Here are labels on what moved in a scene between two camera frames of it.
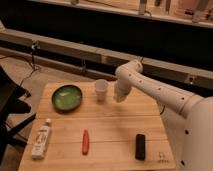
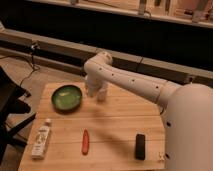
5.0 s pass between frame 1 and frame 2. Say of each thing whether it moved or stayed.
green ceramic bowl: stayed
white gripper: moved
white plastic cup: stayed
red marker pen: stayed
